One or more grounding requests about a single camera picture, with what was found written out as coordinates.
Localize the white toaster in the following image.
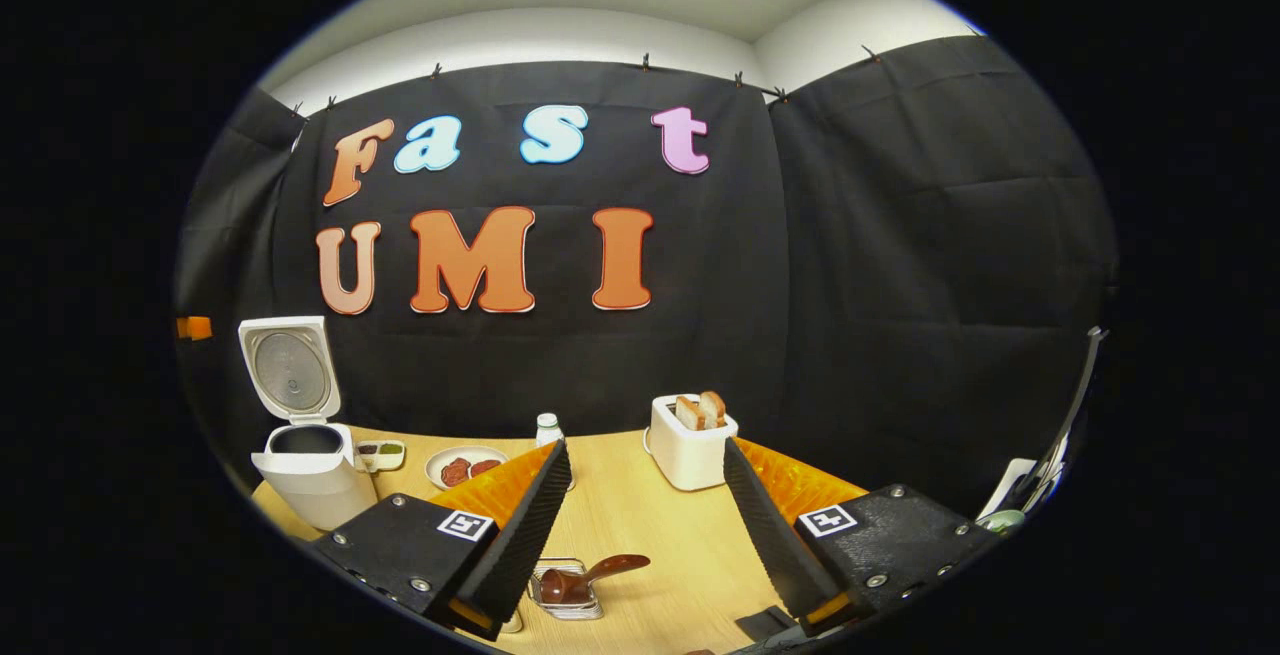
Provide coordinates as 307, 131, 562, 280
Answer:
645, 394, 739, 492

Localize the small white bottle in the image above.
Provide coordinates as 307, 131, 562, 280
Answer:
535, 413, 576, 491

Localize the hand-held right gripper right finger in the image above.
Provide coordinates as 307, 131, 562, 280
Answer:
722, 435, 1001, 636

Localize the dark flat object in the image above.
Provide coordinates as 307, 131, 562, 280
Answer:
735, 605, 801, 642

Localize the metal wire chopstick holder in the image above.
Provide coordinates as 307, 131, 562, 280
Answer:
528, 557, 606, 621

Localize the black backdrop cloth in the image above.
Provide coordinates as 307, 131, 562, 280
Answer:
175, 35, 1119, 521

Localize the white plate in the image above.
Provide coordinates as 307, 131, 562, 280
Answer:
425, 446, 509, 491

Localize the brown wooden spoon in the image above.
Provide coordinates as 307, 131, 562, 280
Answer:
538, 553, 651, 606

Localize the white rice cooker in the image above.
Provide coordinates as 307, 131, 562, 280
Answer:
238, 315, 381, 533

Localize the dark thin stand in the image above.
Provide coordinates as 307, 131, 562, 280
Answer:
1000, 325, 1111, 518

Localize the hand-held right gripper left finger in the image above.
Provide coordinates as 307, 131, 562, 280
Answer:
310, 438, 573, 641

